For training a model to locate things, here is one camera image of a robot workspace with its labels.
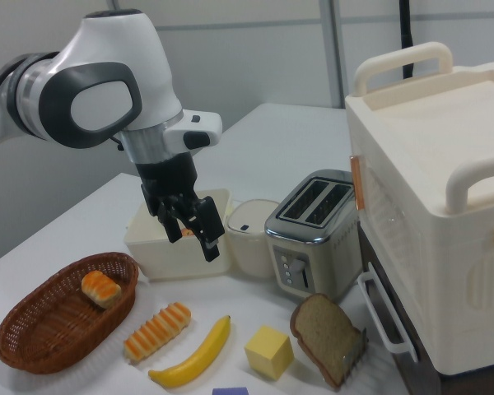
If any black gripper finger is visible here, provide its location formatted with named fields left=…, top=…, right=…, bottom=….
left=184, top=196, right=226, bottom=263
left=156, top=196, right=187, bottom=244

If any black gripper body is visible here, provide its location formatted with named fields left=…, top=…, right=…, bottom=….
left=134, top=151, right=202, bottom=216

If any yellow cube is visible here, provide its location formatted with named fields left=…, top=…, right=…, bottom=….
left=244, top=324, right=296, bottom=380

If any open white plastic container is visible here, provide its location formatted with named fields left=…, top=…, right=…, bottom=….
left=123, top=188, right=234, bottom=283

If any small white lidded container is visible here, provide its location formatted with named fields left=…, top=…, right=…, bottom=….
left=225, top=198, right=281, bottom=277

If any short striped bread loaf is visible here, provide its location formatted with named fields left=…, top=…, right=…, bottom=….
left=81, top=270, right=123, bottom=309

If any long striped bread roll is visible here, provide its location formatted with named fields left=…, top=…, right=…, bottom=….
left=123, top=301, right=193, bottom=364

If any chrome two-slot toaster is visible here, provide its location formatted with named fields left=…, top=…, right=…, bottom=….
left=264, top=168, right=363, bottom=304

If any yellow banana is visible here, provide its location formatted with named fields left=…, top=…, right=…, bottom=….
left=147, top=314, right=232, bottom=388

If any brown bread slice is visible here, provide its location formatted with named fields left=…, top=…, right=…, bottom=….
left=290, top=292, right=362, bottom=390

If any brown wicker basket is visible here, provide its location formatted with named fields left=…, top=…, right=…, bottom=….
left=0, top=251, right=140, bottom=374

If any dark brown cabinet white handle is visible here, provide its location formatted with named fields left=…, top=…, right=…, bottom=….
left=356, top=228, right=423, bottom=364

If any white appliance with handle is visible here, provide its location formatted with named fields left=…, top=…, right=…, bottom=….
left=344, top=40, right=494, bottom=378

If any black camera stand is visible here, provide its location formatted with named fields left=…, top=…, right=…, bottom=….
left=397, top=0, right=417, bottom=79

